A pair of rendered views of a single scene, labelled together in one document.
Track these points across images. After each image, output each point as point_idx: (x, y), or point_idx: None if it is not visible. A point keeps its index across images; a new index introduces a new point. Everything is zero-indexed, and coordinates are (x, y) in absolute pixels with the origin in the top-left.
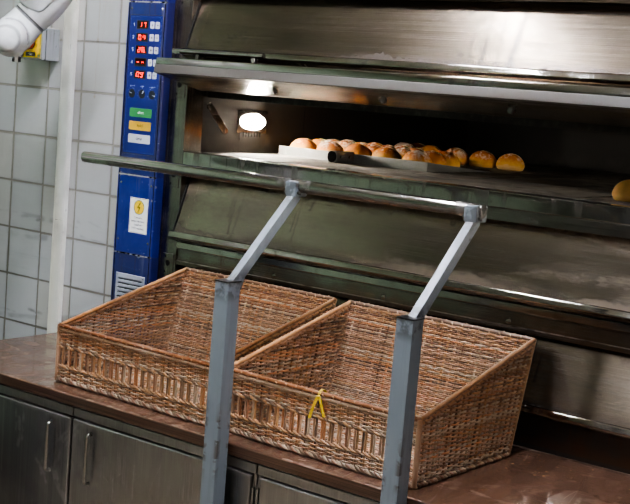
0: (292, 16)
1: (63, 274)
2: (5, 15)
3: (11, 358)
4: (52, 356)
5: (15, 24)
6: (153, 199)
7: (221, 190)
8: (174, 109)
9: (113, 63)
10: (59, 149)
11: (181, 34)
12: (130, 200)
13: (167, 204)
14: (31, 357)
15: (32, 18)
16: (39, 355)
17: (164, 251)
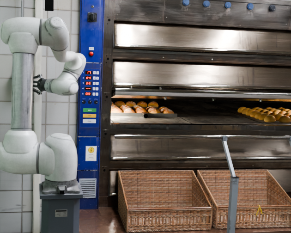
0: (161, 68)
1: None
2: (64, 77)
3: (83, 229)
4: (87, 223)
5: (75, 82)
6: (99, 145)
7: None
8: (104, 107)
9: None
10: (35, 129)
11: (106, 76)
12: (86, 147)
13: (102, 146)
14: (85, 226)
15: (76, 77)
16: (83, 224)
17: (101, 165)
